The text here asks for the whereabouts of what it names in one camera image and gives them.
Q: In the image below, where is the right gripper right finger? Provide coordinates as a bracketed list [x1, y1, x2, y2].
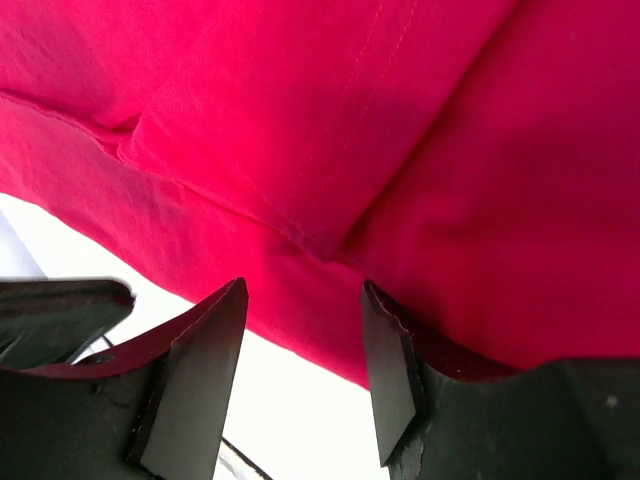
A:
[361, 282, 639, 479]

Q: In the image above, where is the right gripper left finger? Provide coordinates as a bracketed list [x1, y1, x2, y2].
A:
[1, 278, 248, 479]

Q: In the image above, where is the red t shirt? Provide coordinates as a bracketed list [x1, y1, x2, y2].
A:
[1, 1, 639, 385]

